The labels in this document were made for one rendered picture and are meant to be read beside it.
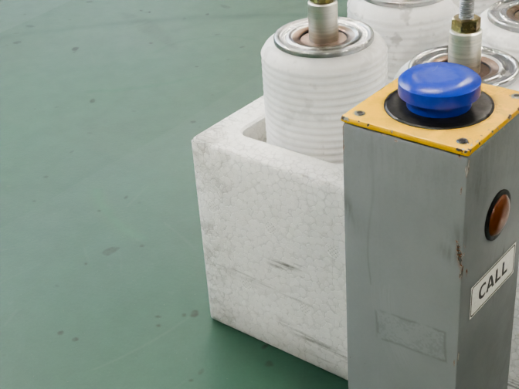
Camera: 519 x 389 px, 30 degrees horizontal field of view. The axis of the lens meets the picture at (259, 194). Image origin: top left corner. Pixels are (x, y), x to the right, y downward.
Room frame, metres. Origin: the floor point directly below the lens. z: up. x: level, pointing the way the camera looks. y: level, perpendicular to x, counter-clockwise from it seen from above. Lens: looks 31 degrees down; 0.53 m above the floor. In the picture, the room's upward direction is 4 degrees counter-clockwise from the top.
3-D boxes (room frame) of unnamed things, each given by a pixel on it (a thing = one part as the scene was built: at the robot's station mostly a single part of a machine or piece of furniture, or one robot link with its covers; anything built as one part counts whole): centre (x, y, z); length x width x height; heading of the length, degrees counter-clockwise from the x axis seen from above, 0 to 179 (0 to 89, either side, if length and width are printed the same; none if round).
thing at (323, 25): (0.69, -0.06, 0.26); 0.02 x 0.02 x 0.03
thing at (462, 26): (0.61, -0.15, 0.29); 0.02 x 0.02 x 0.01; 89
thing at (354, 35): (0.69, -0.06, 0.25); 0.08 x 0.08 x 0.01
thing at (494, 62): (0.61, -0.15, 0.25); 0.08 x 0.08 x 0.01
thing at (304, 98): (0.69, -0.06, 0.16); 0.10 x 0.10 x 0.18
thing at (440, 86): (0.43, -0.09, 0.32); 0.04 x 0.04 x 0.02
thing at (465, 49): (0.61, -0.15, 0.26); 0.02 x 0.02 x 0.03
